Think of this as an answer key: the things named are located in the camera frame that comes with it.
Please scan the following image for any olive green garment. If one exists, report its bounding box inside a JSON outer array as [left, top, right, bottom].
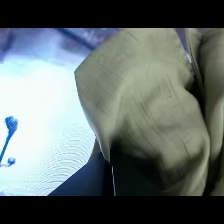
[[74, 27, 224, 197]]

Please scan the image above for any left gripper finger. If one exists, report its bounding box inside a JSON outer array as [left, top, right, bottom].
[[48, 151, 116, 197]]

